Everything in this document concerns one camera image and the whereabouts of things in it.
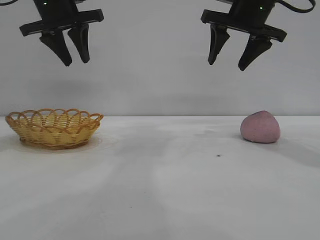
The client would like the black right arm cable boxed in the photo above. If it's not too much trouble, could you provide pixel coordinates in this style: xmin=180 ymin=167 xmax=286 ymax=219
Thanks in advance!
xmin=271 ymin=0 xmax=316 ymax=13

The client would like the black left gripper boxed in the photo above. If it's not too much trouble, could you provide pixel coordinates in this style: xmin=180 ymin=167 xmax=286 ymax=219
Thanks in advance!
xmin=19 ymin=0 xmax=104 ymax=67

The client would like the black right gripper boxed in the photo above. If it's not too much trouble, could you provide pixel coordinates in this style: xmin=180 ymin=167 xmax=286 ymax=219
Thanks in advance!
xmin=200 ymin=0 xmax=288 ymax=72

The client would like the pink peach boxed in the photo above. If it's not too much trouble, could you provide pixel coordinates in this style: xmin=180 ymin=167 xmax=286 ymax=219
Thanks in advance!
xmin=239 ymin=110 xmax=281 ymax=144

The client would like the yellow woven wicker basket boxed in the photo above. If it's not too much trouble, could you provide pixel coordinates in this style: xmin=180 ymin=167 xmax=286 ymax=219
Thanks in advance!
xmin=4 ymin=107 xmax=105 ymax=151

